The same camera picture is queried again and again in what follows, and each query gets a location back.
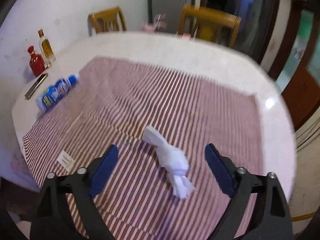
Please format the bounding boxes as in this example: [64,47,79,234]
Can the blue white drink bottle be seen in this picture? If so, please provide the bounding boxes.
[36,73,80,113]

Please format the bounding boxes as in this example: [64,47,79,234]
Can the crumpled white tissue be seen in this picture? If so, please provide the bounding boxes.
[142,125,195,200]

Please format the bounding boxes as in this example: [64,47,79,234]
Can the wooden chair centre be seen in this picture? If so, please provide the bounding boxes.
[177,4,242,48]

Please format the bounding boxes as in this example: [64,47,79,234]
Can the clear liquor bottle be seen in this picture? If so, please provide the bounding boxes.
[38,29,56,68]

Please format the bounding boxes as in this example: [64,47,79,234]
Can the grey refrigerator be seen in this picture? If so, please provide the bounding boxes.
[147,0,194,30]

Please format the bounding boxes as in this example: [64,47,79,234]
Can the red striped cloth mat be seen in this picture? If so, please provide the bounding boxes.
[23,57,263,239]

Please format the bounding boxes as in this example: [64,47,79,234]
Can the red liquor bottle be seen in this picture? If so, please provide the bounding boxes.
[27,46,45,77]

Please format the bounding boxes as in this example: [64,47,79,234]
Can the brown kitchen sliding door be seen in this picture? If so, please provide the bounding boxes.
[268,0,319,131]

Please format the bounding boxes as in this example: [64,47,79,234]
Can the wooden chair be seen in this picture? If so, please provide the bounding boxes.
[88,6,127,34]
[177,4,242,48]

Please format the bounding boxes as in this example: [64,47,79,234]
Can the pink child's tricycle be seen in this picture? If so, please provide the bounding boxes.
[143,14,167,33]

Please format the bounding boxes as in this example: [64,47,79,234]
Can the wooden chair left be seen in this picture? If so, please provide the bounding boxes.
[88,6,127,34]

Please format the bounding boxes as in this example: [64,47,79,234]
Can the black smartphone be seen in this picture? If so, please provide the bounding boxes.
[24,73,48,100]

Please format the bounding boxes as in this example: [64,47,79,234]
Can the dark brown door frame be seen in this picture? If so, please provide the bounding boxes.
[200,0,280,64]

